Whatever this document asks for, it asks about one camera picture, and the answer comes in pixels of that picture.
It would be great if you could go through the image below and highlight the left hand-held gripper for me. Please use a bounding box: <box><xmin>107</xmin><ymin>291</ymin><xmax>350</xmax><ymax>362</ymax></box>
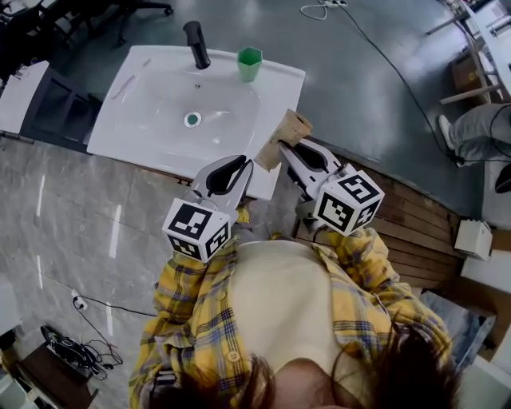
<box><xmin>161</xmin><ymin>154</ymin><xmax>256</xmax><ymax>264</ymax></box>

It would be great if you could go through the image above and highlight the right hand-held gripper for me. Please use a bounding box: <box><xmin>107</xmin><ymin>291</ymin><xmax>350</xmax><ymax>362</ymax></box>
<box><xmin>278</xmin><ymin>137</ymin><xmax>386</xmax><ymax>238</ymax></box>

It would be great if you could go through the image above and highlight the white sink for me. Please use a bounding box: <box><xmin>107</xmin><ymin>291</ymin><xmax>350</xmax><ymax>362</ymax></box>
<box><xmin>86</xmin><ymin>44</ymin><xmax>307</xmax><ymax>201</ymax></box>

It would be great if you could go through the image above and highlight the green cup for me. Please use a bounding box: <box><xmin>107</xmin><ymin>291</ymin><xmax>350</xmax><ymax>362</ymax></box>
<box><xmin>236</xmin><ymin>46</ymin><xmax>263</xmax><ymax>83</ymax></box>

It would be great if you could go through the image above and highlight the long pale toothbrush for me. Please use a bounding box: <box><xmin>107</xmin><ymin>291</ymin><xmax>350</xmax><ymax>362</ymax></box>
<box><xmin>110</xmin><ymin>74</ymin><xmax>136</xmax><ymax>101</ymax></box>

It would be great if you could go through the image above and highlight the person's right forearm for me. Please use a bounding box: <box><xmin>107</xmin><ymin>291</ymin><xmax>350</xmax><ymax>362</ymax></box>
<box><xmin>315</xmin><ymin>227</ymin><xmax>402</xmax><ymax>292</ymax></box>

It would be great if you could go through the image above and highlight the person's left forearm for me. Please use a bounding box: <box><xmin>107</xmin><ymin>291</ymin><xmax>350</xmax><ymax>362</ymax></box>
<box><xmin>153</xmin><ymin>235</ymin><xmax>240</xmax><ymax>324</ymax></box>

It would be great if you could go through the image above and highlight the brown cardboard box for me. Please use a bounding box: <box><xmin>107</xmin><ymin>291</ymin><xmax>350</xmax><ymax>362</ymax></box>
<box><xmin>254</xmin><ymin>108</ymin><xmax>314</xmax><ymax>173</ymax></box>

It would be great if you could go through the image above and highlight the brown wooden slat platform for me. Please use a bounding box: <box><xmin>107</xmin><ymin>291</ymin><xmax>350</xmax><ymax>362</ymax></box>
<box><xmin>293</xmin><ymin>137</ymin><xmax>465</xmax><ymax>289</ymax></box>

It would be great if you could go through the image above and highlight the person's cream t-shirt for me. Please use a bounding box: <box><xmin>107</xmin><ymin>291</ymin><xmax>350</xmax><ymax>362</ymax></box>
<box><xmin>228</xmin><ymin>239</ymin><xmax>362</xmax><ymax>403</ymax></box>

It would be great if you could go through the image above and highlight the black faucet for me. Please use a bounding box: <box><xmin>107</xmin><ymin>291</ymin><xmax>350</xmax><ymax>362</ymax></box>
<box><xmin>183</xmin><ymin>20</ymin><xmax>212</xmax><ymax>70</ymax></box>

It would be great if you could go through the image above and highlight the person's yellow plaid shirt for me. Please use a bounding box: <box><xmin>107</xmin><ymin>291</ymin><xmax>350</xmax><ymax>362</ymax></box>
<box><xmin>128</xmin><ymin>207</ymin><xmax>454</xmax><ymax>409</ymax></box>

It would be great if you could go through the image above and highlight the small white box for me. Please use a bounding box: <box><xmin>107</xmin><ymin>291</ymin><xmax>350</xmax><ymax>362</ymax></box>
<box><xmin>454</xmin><ymin>218</ymin><xmax>493</xmax><ymax>262</ymax></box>

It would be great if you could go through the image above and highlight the cardboard box under table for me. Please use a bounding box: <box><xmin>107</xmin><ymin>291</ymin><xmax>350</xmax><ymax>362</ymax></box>
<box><xmin>450</xmin><ymin>51</ymin><xmax>494</xmax><ymax>93</ymax></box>

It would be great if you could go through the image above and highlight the white power plug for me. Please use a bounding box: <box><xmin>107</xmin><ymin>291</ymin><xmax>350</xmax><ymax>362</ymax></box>
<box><xmin>70</xmin><ymin>288</ymin><xmax>89</xmax><ymax>312</ymax></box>

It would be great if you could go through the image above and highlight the flat brown cardboard sheet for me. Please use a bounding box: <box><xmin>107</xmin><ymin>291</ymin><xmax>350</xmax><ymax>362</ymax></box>
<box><xmin>449</xmin><ymin>275</ymin><xmax>511</xmax><ymax>352</ymax></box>

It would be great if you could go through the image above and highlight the white cabinet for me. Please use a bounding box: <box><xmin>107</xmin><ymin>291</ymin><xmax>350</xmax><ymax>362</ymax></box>
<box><xmin>0</xmin><ymin>59</ymin><xmax>50</xmax><ymax>135</ymax></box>

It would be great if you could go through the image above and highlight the white table with wooden legs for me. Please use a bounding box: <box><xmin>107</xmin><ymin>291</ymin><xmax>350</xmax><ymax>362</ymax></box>
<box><xmin>425</xmin><ymin>0</ymin><xmax>511</xmax><ymax>105</ymax></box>

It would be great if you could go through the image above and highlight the black office chair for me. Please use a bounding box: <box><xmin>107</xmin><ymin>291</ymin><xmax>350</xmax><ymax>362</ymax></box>
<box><xmin>0</xmin><ymin>0</ymin><xmax>175</xmax><ymax>81</ymax></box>

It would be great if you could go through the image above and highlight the dark brown table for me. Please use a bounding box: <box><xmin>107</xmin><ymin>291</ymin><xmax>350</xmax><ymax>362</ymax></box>
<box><xmin>11</xmin><ymin>342</ymin><xmax>100</xmax><ymax>409</ymax></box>

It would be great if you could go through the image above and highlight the long black floor cable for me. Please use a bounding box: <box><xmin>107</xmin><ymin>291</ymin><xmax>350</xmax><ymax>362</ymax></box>
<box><xmin>339</xmin><ymin>2</ymin><xmax>511</xmax><ymax>165</ymax></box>

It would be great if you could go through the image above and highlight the white cable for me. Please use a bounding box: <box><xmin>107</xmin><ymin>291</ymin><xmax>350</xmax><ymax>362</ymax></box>
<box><xmin>299</xmin><ymin>0</ymin><xmax>348</xmax><ymax>22</ymax></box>

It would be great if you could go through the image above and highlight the thin black cable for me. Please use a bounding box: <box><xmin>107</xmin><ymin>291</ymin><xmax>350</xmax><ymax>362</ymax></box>
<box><xmin>73</xmin><ymin>294</ymin><xmax>157</xmax><ymax>360</ymax></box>

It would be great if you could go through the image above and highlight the dark frame shelf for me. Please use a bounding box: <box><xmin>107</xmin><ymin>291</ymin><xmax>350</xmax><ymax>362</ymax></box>
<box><xmin>18</xmin><ymin>67</ymin><xmax>104</xmax><ymax>153</ymax></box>

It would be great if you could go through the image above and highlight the black device with cables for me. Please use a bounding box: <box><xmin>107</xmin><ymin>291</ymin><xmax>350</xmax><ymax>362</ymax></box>
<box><xmin>39</xmin><ymin>324</ymin><xmax>124</xmax><ymax>381</ymax></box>

